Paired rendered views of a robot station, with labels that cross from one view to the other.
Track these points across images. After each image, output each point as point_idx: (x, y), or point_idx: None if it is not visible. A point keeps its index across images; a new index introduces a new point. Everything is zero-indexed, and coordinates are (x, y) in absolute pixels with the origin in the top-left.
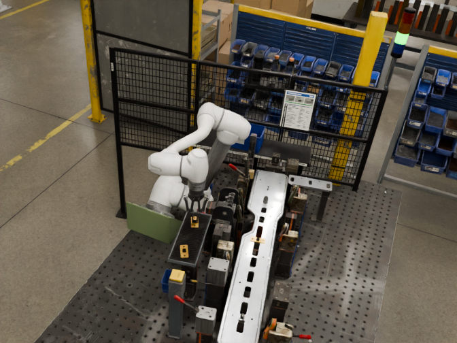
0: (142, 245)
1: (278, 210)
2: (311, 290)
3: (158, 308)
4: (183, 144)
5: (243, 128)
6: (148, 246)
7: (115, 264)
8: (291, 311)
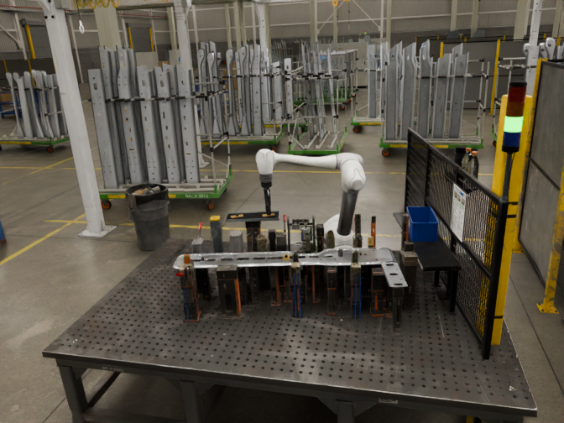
0: None
1: (331, 262)
2: (284, 331)
3: None
4: (289, 157)
5: (347, 176)
6: None
7: None
8: (254, 321)
